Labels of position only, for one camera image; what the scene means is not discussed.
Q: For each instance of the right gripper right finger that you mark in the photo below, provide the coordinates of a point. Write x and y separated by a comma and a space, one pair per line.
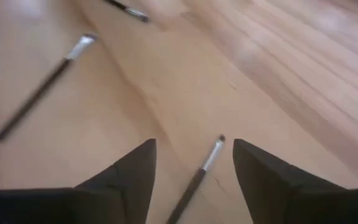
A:
275, 193

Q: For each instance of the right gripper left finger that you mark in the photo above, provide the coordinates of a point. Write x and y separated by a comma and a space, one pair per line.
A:
104, 199

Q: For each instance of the thin black makeup brush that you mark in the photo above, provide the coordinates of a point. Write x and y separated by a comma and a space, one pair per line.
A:
132, 12
197, 180

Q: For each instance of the angled tip makeup brush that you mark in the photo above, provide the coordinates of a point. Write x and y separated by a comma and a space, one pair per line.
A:
42, 90

